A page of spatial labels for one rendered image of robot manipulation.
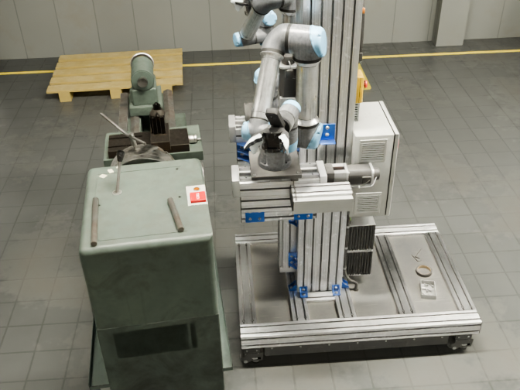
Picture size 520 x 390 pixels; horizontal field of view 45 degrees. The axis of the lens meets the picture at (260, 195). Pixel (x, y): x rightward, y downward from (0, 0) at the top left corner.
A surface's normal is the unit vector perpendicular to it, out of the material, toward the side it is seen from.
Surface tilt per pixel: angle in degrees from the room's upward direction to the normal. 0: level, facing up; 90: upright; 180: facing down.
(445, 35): 90
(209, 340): 90
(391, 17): 90
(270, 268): 0
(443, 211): 0
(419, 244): 0
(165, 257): 90
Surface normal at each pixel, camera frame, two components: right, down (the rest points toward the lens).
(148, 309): 0.16, 0.56
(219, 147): -0.02, -0.82
